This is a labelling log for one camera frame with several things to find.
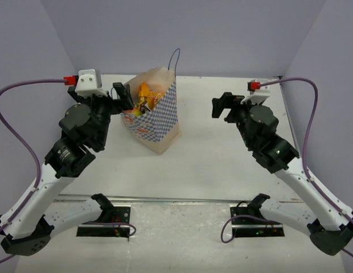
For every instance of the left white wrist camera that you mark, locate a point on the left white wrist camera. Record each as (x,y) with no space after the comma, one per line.
(87,83)

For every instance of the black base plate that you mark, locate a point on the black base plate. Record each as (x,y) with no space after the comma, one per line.
(116,224)
(243,224)

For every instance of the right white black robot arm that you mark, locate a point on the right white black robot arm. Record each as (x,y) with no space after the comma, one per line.
(327,221)

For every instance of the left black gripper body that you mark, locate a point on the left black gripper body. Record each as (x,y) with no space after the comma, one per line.
(113,100)

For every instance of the blue checkered paper bag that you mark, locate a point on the blue checkered paper bag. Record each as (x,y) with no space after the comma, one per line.
(159,128)

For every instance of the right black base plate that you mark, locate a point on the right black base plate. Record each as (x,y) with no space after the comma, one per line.
(243,224)

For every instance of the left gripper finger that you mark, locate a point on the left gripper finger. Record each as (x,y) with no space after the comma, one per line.
(124,101)
(127,88)

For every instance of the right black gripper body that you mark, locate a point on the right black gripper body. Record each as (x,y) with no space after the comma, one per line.
(243,111)

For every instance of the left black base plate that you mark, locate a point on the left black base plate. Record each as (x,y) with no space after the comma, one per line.
(116,224)

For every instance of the yellow orange snack bag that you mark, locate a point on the yellow orange snack bag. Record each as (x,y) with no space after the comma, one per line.
(149,96)

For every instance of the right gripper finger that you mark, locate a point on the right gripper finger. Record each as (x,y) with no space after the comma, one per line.
(224,102)
(230,118)

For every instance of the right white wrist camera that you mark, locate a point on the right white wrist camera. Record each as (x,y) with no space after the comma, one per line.
(257,95)

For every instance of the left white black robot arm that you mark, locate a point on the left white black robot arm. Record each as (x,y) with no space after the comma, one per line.
(27,227)

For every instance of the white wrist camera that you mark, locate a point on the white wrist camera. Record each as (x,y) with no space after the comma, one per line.
(257,95)
(87,83)

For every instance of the brown chocolate bar wrapper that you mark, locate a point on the brown chocolate bar wrapper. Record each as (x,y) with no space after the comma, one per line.
(141,109)

